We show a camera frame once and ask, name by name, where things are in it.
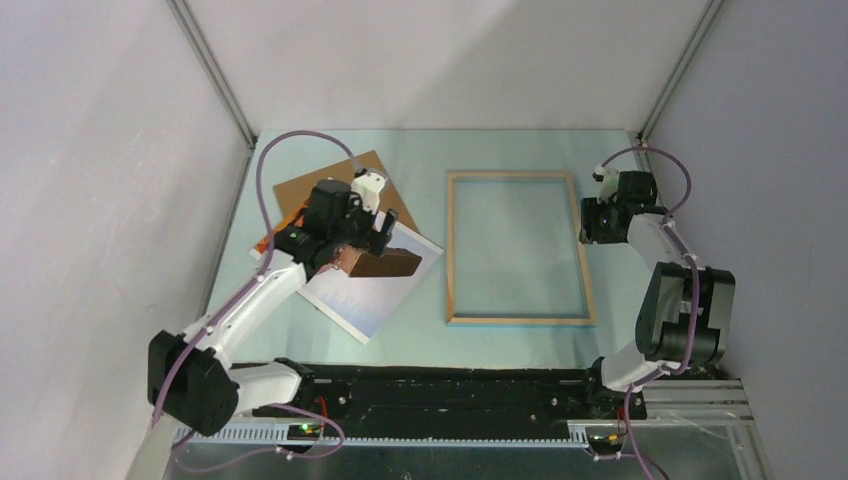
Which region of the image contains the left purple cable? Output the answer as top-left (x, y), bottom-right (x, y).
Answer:
top-left (150, 130), bottom-right (362, 473)

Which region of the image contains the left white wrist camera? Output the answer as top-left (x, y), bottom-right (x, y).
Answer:
top-left (351, 168), bottom-right (389, 215)

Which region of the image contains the wooden picture frame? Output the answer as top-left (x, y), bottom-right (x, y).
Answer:
top-left (445, 170), bottom-right (598, 328)

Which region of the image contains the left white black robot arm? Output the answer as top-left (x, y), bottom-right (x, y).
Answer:
top-left (147, 170), bottom-right (398, 436)

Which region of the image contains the right aluminium corner post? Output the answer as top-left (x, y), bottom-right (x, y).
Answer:
top-left (637, 0), bottom-right (727, 142)

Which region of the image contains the colourful printed photo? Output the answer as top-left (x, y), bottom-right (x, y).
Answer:
top-left (248, 211), bottom-right (445, 346)

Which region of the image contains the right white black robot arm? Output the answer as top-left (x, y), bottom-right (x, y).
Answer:
top-left (579, 167), bottom-right (736, 418)

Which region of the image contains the brown cardboard backing board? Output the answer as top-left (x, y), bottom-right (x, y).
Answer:
top-left (273, 150), bottom-right (421, 233)

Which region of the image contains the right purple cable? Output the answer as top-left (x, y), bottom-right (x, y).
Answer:
top-left (599, 145), bottom-right (702, 480)

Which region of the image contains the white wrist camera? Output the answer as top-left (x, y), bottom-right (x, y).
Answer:
top-left (351, 168), bottom-right (389, 215)
top-left (592, 165), bottom-right (620, 204)

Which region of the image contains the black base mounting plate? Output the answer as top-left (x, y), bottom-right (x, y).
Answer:
top-left (292, 364), bottom-right (647, 441)

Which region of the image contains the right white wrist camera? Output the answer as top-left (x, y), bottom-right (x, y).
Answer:
top-left (592, 165), bottom-right (620, 204)

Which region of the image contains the left aluminium corner post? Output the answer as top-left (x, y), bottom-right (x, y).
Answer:
top-left (165, 0), bottom-right (257, 149)

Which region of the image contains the aluminium corner post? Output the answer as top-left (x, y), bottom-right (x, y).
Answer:
top-left (637, 0), bottom-right (727, 142)
top-left (165, 0), bottom-right (257, 149)

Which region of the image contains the aluminium rail front frame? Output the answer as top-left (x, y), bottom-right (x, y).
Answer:
top-left (129, 380), bottom-right (772, 479)

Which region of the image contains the purple cable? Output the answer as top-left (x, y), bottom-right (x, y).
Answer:
top-left (599, 145), bottom-right (702, 480)
top-left (150, 130), bottom-right (362, 473)

